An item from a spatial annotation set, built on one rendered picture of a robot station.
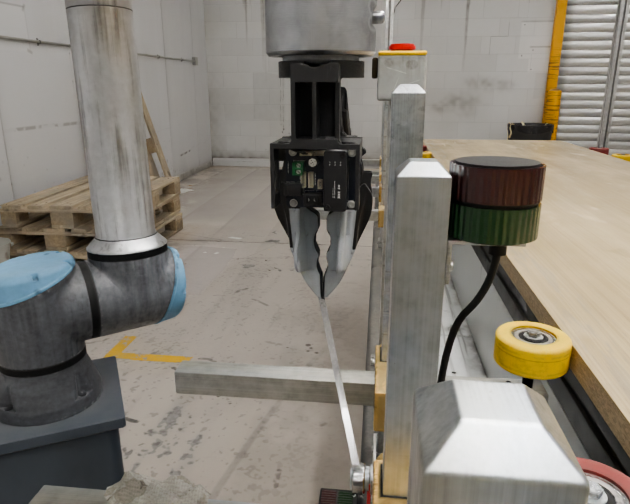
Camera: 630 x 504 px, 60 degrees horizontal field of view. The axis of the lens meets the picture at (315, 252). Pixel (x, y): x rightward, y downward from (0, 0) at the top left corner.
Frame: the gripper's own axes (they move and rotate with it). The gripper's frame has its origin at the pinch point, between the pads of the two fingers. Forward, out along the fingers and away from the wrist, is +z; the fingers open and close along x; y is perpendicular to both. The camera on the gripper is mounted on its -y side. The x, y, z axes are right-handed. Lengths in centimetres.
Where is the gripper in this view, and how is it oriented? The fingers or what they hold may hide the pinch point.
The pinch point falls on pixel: (323, 281)
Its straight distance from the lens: 52.9
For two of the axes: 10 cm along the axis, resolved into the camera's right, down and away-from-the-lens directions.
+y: -1.2, 2.9, -9.5
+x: 9.9, 0.3, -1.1
